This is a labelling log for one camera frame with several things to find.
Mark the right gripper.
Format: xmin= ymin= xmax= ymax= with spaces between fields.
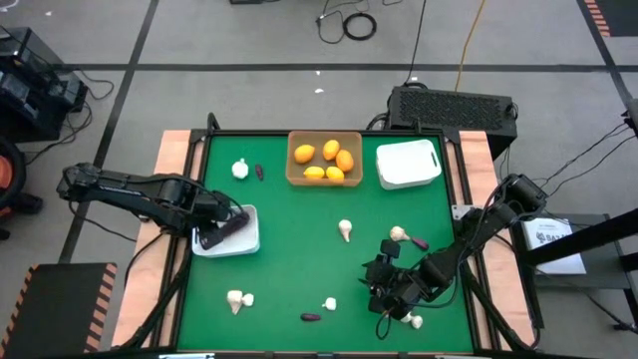
xmin=362 ymin=258 xmax=433 ymax=320

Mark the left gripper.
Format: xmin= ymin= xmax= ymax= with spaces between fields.
xmin=191 ymin=191 xmax=239 ymax=251

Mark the large purple eggplant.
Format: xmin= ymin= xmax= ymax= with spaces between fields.
xmin=218 ymin=211 xmax=252 ymax=241

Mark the orange citrus fruit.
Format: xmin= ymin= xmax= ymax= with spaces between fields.
xmin=334 ymin=149 xmax=356 ymax=175
xmin=293 ymin=144 xmax=317 ymax=166
xmin=321 ymin=139 xmax=342 ymax=163

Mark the white plastic basket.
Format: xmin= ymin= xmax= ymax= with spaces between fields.
xmin=190 ymin=203 xmax=261 ymax=259
xmin=375 ymin=139 xmax=444 ymax=191

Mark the large white garlic bulb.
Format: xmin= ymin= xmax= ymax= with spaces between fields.
xmin=226 ymin=289 xmax=244 ymax=316

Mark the plywood table base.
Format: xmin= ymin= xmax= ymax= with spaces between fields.
xmin=110 ymin=129 xmax=537 ymax=350

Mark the orange translucent basket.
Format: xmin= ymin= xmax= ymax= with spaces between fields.
xmin=284 ymin=130 xmax=364 ymax=188

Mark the black hazard-striped mat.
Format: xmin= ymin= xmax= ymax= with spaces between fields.
xmin=581 ymin=0 xmax=638 ymax=39
xmin=0 ymin=262 xmax=119 ymax=359

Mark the white printed paper sheet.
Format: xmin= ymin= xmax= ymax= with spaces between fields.
xmin=522 ymin=216 xmax=588 ymax=276

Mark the black computer case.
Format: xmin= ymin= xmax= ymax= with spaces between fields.
xmin=387 ymin=85 xmax=518 ymax=162

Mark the orange and black machine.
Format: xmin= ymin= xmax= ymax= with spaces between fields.
xmin=0 ymin=135 xmax=45 ymax=241

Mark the black side stand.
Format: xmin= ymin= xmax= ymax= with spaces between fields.
xmin=512 ymin=207 xmax=638 ymax=300

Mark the black equipment rack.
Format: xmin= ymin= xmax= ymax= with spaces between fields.
xmin=0 ymin=25 xmax=91 ymax=144

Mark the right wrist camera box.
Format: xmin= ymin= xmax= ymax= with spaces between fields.
xmin=379 ymin=238 xmax=402 ymax=259

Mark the black aluminium rig frame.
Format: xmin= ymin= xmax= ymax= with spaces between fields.
xmin=119 ymin=112 xmax=544 ymax=359

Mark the loose black cable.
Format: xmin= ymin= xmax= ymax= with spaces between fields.
xmin=314 ymin=0 xmax=373 ymax=45

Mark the coiled black cable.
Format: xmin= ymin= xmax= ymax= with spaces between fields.
xmin=342 ymin=12 xmax=379 ymax=42

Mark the long black cable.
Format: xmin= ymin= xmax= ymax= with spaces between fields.
xmin=403 ymin=0 xmax=429 ymax=86

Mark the yellow cable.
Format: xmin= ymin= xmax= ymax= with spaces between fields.
xmin=454 ymin=0 xmax=487 ymax=93

